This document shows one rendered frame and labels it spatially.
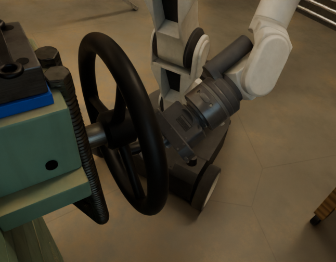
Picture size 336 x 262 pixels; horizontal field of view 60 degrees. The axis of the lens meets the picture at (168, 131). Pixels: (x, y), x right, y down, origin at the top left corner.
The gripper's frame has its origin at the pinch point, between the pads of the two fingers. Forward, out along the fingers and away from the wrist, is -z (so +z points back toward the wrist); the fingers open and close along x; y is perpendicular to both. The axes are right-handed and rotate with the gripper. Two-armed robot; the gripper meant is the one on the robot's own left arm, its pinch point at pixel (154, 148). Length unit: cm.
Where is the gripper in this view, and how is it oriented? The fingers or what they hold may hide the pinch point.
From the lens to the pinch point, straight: 56.8
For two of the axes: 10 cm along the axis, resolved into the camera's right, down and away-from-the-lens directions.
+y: -2.4, -2.8, -9.3
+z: 7.8, -6.3, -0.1
